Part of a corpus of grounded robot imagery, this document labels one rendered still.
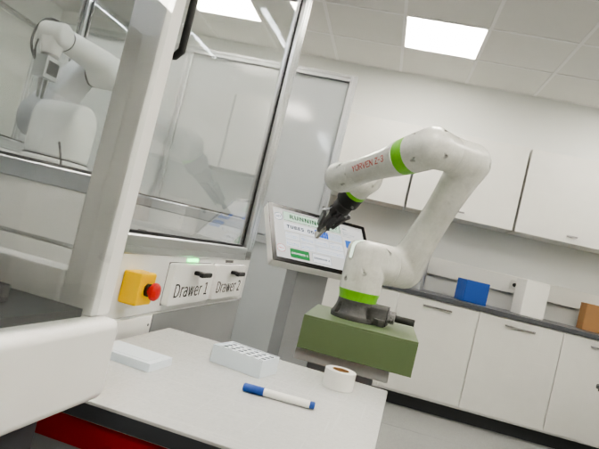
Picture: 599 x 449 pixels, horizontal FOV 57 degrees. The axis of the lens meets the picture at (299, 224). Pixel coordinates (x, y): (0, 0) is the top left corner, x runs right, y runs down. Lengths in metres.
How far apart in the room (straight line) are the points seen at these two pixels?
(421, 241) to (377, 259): 0.16
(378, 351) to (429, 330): 2.85
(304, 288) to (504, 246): 3.01
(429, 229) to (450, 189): 0.14
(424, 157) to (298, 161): 1.69
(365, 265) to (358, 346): 0.25
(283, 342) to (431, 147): 1.25
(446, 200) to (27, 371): 1.37
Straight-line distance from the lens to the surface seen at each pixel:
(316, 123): 3.26
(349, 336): 1.62
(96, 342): 0.73
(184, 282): 1.53
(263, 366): 1.20
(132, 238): 1.25
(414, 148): 1.64
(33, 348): 0.63
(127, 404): 0.91
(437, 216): 1.78
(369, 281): 1.72
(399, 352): 1.62
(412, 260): 1.81
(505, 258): 5.23
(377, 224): 5.14
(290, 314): 2.50
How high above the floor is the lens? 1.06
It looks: 2 degrees up
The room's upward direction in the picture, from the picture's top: 13 degrees clockwise
